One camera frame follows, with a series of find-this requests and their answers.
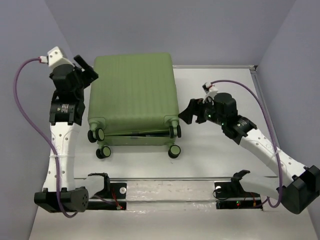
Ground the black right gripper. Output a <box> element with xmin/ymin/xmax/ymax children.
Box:
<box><xmin>177</xmin><ymin>96</ymin><xmax>226</xmax><ymax>126</ymax></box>

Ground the green hardshell suitcase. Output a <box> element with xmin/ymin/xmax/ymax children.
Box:
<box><xmin>87</xmin><ymin>52</ymin><xmax>182</xmax><ymax>159</ymax></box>

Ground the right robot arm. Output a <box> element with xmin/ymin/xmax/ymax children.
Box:
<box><xmin>178</xmin><ymin>93</ymin><xmax>320</xmax><ymax>215</ymax></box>

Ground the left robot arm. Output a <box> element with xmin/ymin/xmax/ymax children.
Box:
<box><xmin>34</xmin><ymin>53</ymin><xmax>111</xmax><ymax>218</ymax></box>

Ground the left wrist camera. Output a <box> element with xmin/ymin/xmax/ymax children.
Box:
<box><xmin>47</xmin><ymin>46</ymin><xmax>72</xmax><ymax>70</ymax></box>

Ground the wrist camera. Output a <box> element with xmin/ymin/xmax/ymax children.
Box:
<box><xmin>47</xmin><ymin>46</ymin><xmax>72</xmax><ymax>70</ymax></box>
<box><xmin>202</xmin><ymin>82</ymin><xmax>219</xmax><ymax>103</ymax></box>

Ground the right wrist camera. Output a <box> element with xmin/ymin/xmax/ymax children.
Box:
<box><xmin>202</xmin><ymin>82</ymin><xmax>219</xmax><ymax>103</ymax></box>

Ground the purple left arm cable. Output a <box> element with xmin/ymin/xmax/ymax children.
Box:
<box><xmin>12</xmin><ymin>57</ymin><xmax>81</xmax><ymax>218</ymax></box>

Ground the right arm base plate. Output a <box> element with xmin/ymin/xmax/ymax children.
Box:
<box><xmin>212</xmin><ymin>181</ymin><xmax>263</xmax><ymax>210</ymax></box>

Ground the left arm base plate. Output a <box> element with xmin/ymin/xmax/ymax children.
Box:
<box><xmin>86</xmin><ymin>182</ymin><xmax>128</xmax><ymax>211</ymax></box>

